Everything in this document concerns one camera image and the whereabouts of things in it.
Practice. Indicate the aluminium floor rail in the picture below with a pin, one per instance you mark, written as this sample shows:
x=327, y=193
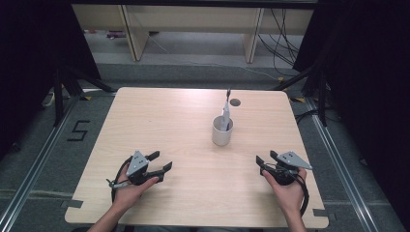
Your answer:
x=341, y=174
x=35, y=164

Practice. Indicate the white toothpaste tube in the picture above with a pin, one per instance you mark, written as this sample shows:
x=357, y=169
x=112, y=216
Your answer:
x=225, y=116

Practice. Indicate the light wooden desk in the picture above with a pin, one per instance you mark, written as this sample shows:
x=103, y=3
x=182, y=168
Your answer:
x=193, y=17

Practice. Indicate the person's right hand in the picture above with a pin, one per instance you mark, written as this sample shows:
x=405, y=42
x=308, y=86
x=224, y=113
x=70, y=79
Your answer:
x=288, y=196

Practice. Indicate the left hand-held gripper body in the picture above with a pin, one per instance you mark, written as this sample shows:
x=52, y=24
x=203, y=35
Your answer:
x=138, y=164

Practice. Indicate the black metal stand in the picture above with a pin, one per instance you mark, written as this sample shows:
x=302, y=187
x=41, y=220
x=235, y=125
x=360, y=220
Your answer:
x=58, y=96
x=322, y=96

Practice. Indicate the white cup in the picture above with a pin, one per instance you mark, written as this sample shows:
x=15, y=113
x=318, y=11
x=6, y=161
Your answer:
x=221, y=137

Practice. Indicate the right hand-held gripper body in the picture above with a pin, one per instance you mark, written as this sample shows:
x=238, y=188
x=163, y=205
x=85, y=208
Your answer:
x=291, y=159

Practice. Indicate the yellow black floor tape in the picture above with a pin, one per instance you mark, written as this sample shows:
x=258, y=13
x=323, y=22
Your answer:
x=85, y=97
x=298, y=100

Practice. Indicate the dark curtain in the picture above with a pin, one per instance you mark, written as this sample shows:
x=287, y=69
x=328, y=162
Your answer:
x=32, y=64
x=370, y=80

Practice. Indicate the pink toothbrush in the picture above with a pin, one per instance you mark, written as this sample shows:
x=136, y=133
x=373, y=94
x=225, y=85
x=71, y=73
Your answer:
x=228, y=94

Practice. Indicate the grey tape strip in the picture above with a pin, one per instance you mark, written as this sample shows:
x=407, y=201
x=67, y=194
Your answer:
x=322, y=212
x=72, y=203

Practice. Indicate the dark round table grommet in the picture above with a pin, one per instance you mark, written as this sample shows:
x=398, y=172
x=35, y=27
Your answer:
x=236, y=102

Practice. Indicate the pink object under desk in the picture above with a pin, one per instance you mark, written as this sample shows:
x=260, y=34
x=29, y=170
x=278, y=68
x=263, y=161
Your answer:
x=115, y=34

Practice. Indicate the person's left hand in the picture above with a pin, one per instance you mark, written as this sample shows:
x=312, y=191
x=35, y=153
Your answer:
x=129, y=193

